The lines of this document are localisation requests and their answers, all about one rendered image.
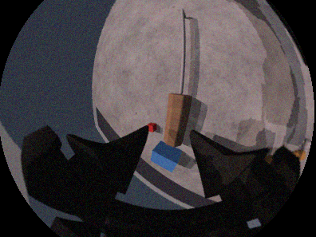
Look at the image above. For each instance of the small red cube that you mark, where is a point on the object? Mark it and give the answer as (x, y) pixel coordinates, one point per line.
(152, 127)

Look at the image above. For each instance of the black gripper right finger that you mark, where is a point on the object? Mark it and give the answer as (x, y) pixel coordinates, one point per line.
(218, 165)

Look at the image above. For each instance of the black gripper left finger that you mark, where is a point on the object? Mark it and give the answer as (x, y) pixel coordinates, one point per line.
(117, 159)

